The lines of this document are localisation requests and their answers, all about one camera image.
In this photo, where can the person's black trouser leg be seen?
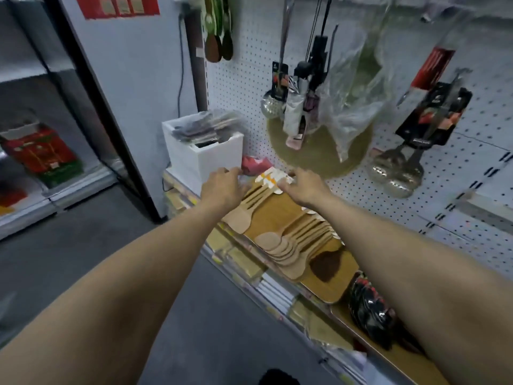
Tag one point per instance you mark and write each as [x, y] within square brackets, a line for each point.
[278, 378]

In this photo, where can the bundle of packets in plastic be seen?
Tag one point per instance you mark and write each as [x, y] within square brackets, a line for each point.
[204, 128]

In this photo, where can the black folded umbrella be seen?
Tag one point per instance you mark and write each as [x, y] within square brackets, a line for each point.
[318, 56]

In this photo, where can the round wooden board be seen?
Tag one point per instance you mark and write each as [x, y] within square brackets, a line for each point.
[316, 156]

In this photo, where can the pile of wooden spatulas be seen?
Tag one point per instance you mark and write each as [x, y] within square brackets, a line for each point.
[288, 244]

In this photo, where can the row of dark spoons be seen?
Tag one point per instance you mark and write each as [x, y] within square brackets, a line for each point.
[409, 336]

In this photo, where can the red poster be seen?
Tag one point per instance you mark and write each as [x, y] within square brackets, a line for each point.
[116, 5]

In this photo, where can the red green carton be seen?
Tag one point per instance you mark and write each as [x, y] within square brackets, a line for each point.
[40, 152]

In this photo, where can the bundle of carded steel utensils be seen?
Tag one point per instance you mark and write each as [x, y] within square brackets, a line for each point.
[370, 312]

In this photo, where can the dark rice spoon green card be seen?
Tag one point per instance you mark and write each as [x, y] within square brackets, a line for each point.
[227, 46]
[212, 48]

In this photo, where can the green-card spatulas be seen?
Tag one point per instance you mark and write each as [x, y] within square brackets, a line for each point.
[324, 266]

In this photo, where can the white foam box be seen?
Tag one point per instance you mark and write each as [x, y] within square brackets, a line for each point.
[204, 160]

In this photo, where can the bunch of hanging steel ladles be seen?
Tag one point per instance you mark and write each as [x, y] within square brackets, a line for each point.
[400, 180]

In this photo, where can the person's right forearm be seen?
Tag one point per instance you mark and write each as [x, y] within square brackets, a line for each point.
[421, 284]

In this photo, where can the person's right hand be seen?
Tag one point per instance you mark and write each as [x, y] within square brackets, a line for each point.
[308, 190]

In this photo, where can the pink folded umbrella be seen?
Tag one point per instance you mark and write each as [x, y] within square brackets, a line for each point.
[296, 142]

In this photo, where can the clear plastic bag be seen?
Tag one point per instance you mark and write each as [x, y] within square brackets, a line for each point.
[352, 100]

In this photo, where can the person's left hand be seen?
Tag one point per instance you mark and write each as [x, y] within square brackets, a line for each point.
[222, 190]

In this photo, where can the person's left forearm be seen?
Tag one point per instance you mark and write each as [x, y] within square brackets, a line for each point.
[112, 304]

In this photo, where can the red packet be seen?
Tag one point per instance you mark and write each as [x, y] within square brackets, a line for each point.
[254, 166]

